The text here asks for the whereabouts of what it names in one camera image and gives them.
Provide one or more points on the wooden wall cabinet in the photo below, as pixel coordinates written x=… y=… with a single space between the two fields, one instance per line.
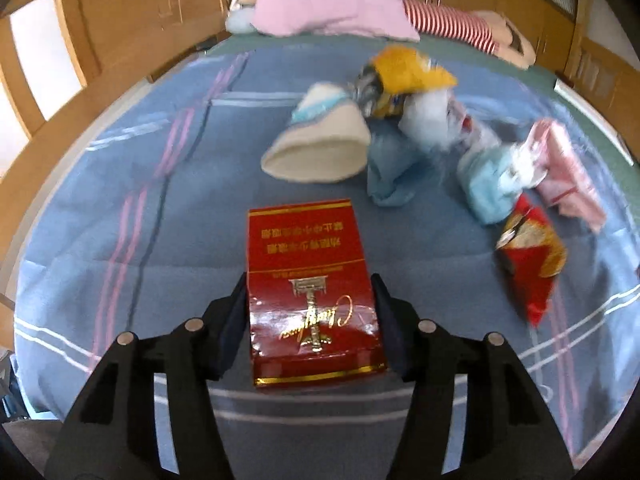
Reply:
x=515 y=5

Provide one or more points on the striped plush doll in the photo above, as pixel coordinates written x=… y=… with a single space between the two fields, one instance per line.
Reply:
x=450 y=22

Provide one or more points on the wooden bunk bed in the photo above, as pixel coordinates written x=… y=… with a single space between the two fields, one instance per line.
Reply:
x=140 y=20

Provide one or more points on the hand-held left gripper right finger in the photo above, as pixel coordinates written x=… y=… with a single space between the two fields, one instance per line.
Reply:
x=395 y=340

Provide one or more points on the red cigarette box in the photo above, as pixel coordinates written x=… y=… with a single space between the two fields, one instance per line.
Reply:
x=310 y=280

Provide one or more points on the blue striped sheet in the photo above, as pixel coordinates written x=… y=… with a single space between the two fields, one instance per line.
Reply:
x=150 y=260

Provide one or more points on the white flat board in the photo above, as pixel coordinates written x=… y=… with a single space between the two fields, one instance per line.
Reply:
x=562 y=87

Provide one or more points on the pink packet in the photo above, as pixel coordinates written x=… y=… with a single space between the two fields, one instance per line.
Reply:
x=565 y=170

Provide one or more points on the white tissue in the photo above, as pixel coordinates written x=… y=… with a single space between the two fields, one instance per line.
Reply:
x=430 y=120

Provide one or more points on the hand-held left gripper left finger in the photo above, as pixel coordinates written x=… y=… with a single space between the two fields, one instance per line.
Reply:
x=230 y=330

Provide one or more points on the light blue packet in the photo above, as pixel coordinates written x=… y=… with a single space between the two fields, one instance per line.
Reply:
x=490 y=185

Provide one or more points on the light blue cushion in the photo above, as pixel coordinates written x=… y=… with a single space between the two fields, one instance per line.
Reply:
x=240 y=21

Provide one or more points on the yellow snack bag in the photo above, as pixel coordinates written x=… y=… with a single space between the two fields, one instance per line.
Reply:
x=410 y=72

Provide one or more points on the pink pillow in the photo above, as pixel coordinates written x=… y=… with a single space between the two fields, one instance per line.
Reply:
x=335 y=2

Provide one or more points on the red snack bag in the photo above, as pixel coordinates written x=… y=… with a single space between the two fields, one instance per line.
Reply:
x=532 y=260

